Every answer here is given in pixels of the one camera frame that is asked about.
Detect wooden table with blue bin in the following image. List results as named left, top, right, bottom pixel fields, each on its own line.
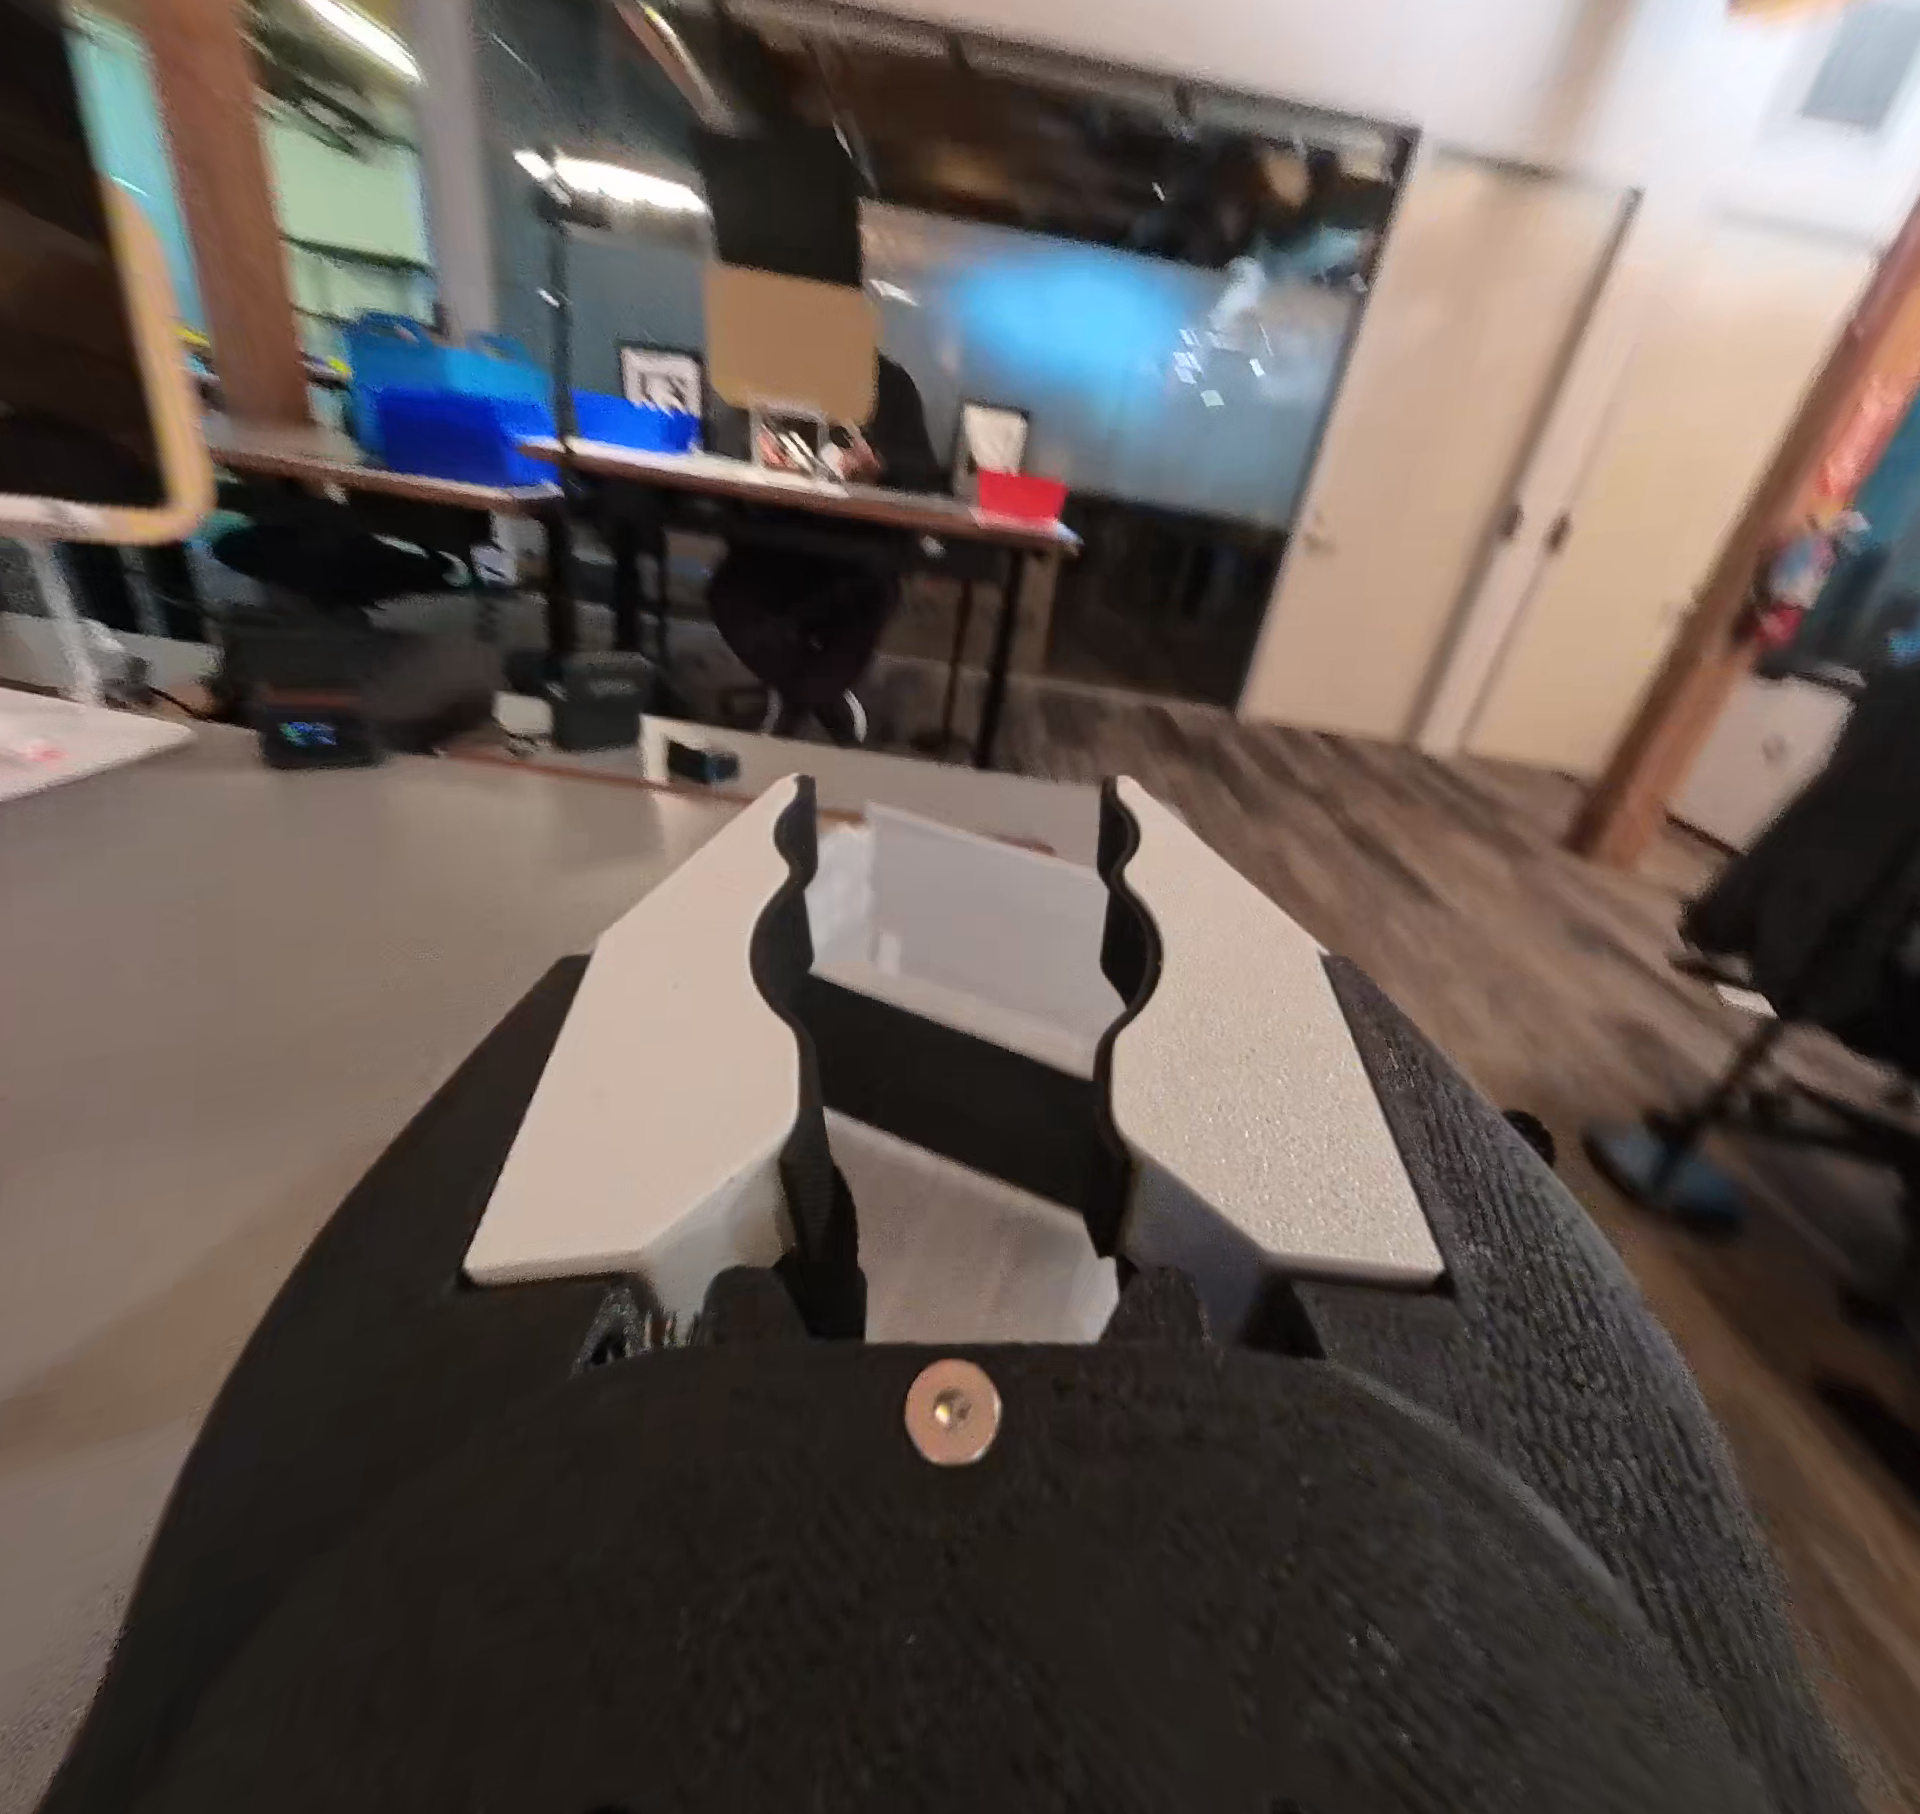
left=203, top=412, right=568, bottom=660

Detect black box with blue display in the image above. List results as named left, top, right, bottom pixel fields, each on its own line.
left=257, top=710, right=387, bottom=768

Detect black light stand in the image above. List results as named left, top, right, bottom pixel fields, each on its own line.
left=514, top=149, right=605, bottom=651

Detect long wooden table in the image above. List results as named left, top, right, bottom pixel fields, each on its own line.
left=521, top=435, right=1083, bottom=768

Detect white open box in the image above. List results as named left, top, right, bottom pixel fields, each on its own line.
left=805, top=801, right=1124, bottom=1343

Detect dark board with wooden rim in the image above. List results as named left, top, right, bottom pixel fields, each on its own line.
left=0, top=0, right=221, bottom=549

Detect black bags under table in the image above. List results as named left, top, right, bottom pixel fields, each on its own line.
left=206, top=506, right=509, bottom=739

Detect large glass partition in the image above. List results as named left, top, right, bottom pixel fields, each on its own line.
left=462, top=0, right=1423, bottom=712

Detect white double door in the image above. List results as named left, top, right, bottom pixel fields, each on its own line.
left=1241, top=146, right=1640, bottom=768

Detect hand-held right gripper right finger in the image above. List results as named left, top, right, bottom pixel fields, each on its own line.
left=1095, top=774, right=1445, bottom=1343

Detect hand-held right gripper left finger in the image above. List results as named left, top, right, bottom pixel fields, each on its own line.
left=462, top=774, right=868, bottom=1343

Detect wooden post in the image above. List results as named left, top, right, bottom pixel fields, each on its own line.
left=1571, top=195, right=1920, bottom=866
left=108, top=0, right=311, bottom=425

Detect large blue bin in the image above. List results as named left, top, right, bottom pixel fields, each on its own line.
left=345, top=316, right=560, bottom=489

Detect small black case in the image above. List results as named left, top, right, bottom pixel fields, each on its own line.
left=544, top=649, right=661, bottom=753

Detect black office chair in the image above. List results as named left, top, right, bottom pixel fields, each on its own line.
left=1587, top=657, right=1920, bottom=1411

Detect small blue bin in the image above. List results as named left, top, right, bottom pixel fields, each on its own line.
left=570, top=389, right=701, bottom=455

